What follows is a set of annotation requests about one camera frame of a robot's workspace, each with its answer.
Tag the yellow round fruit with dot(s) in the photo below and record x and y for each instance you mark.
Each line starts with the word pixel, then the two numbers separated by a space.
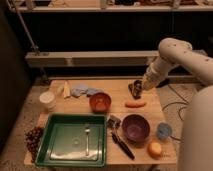
pixel 155 149

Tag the white plastic cup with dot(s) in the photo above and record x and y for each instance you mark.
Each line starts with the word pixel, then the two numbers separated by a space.
pixel 47 99

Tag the metal shelf rack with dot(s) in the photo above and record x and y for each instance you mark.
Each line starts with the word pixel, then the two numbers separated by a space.
pixel 95 41

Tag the blue cloth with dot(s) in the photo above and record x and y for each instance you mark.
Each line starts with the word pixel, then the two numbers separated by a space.
pixel 83 89

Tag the orange carrot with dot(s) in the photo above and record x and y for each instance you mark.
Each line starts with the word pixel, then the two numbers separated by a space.
pixel 134 104

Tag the small dark metal cup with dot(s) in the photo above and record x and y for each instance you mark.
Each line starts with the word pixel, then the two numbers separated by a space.
pixel 137 89

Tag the purple bowl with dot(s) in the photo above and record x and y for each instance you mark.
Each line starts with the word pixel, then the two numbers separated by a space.
pixel 135 128

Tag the green plastic tray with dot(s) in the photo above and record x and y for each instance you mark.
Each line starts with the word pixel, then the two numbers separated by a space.
pixel 63 142

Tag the pale yellow wedge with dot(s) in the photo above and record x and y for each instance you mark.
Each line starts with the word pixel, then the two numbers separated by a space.
pixel 66 90

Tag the black remote control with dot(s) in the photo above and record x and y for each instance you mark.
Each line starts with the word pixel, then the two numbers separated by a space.
pixel 130 86

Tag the light blue cup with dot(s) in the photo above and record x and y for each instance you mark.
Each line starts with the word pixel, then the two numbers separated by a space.
pixel 164 131

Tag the dark grape bunch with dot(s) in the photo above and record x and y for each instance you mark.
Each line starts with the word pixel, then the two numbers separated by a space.
pixel 32 138

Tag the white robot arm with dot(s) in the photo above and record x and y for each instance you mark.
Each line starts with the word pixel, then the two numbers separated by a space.
pixel 196 147

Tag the silver fork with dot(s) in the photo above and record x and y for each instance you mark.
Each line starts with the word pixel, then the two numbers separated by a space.
pixel 87 132

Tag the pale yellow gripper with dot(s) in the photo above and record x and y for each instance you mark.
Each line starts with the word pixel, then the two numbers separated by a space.
pixel 147 84

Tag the orange bowl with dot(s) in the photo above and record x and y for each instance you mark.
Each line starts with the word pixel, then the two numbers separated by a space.
pixel 100 102

